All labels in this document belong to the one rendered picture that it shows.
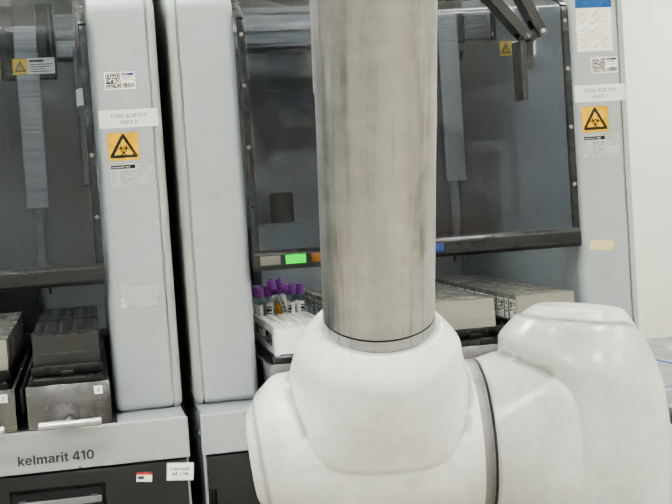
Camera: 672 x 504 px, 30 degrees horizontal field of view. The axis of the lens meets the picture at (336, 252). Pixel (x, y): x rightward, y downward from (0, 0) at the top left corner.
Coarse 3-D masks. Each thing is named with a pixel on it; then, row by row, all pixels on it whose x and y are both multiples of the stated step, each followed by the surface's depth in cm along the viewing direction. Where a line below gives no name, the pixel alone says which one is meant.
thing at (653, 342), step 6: (648, 342) 200; (654, 342) 199; (660, 342) 199; (666, 342) 198; (654, 348) 193; (660, 348) 192; (666, 348) 192; (654, 354) 187; (660, 354) 186; (666, 354) 186; (660, 360) 180; (666, 360) 180; (660, 366) 175; (666, 366) 175; (660, 372) 170; (666, 372) 170; (666, 378) 165; (666, 384) 161; (666, 390) 156; (666, 396) 152
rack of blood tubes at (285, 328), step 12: (288, 312) 241; (300, 312) 240; (264, 324) 227; (276, 324) 222; (288, 324) 221; (300, 324) 219; (264, 336) 237; (276, 336) 216; (288, 336) 216; (276, 348) 216; (288, 348) 216
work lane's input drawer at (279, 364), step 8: (256, 344) 236; (256, 352) 231; (264, 352) 225; (256, 360) 229; (264, 360) 220; (272, 360) 216; (280, 360) 213; (288, 360) 213; (264, 368) 219; (272, 368) 212; (280, 368) 212; (288, 368) 213; (264, 376) 219
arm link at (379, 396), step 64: (320, 0) 97; (384, 0) 94; (320, 64) 99; (384, 64) 97; (320, 128) 102; (384, 128) 99; (320, 192) 105; (384, 192) 101; (384, 256) 104; (320, 320) 113; (384, 320) 106; (320, 384) 109; (384, 384) 107; (448, 384) 109; (256, 448) 113; (320, 448) 109; (384, 448) 109; (448, 448) 110
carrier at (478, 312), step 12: (456, 300) 228; (468, 300) 226; (480, 300) 227; (492, 300) 227; (444, 312) 226; (456, 312) 226; (468, 312) 226; (480, 312) 227; (492, 312) 227; (456, 324) 226; (468, 324) 226; (480, 324) 227; (492, 324) 227
